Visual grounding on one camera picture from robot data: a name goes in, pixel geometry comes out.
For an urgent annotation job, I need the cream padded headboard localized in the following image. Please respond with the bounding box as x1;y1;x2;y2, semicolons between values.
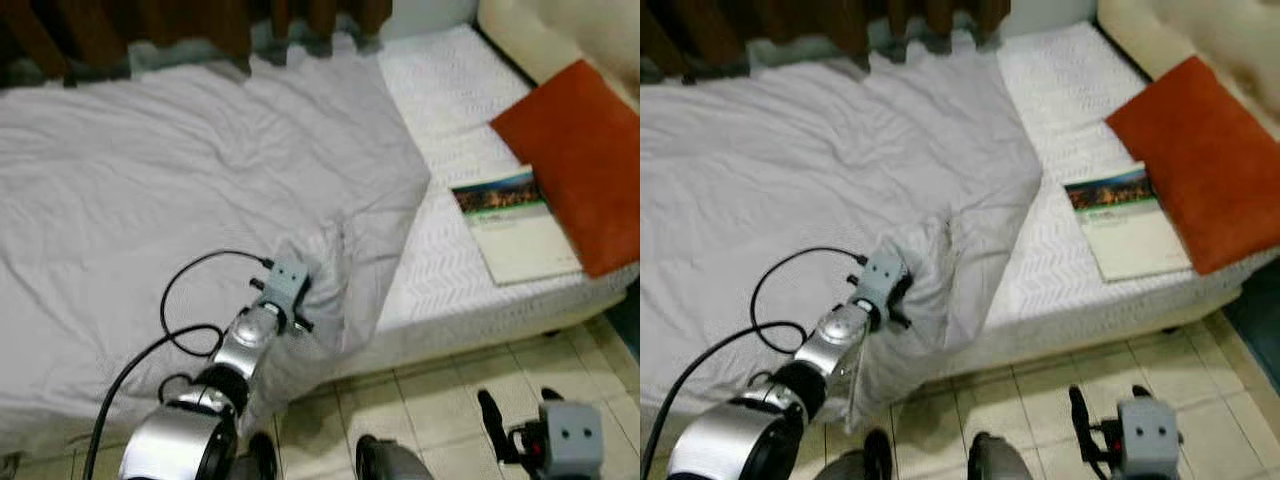
1096;0;1280;103
477;0;641;113

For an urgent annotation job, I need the large thin softcover book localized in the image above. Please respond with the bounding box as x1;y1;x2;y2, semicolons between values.
1062;164;1194;284
451;164;584;287

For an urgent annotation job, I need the dark left robot leg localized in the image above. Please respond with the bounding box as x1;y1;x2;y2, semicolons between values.
819;429;894;480
244;431;282;480

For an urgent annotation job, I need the pale grey wrinkled duvet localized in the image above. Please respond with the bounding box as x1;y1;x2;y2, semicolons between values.
0;48;433;443
640;44;1047;433

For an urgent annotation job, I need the dark right robot leg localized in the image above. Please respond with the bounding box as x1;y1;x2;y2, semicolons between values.
967;431;1032;480
354;434;437;480

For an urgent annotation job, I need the brown curtain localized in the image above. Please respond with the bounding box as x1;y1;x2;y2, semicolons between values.
640;0;1012;78
0;0;394;83

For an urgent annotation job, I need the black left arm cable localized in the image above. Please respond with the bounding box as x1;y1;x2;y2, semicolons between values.
640;246;867;480
84;249;277;480

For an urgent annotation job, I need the white quilted mattress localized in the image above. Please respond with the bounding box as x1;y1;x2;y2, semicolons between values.
940;19;1263;383
335;24;641;379

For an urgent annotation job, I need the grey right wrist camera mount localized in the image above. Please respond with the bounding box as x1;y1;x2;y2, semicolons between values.
539;399;605;480
1116;397;1182;480

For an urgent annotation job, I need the orange pillow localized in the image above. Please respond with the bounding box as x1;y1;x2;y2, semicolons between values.
489;59;641;280
1104;54;1280;277

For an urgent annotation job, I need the dark robot leg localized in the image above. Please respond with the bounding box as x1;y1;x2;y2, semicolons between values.
967;431;1032;480
244;431;282;480
354;434;437;480
819;429;894;480

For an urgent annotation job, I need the dark teal floor mat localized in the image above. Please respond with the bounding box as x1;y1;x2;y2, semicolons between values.
1224;258;1280;393
604;278;641;363

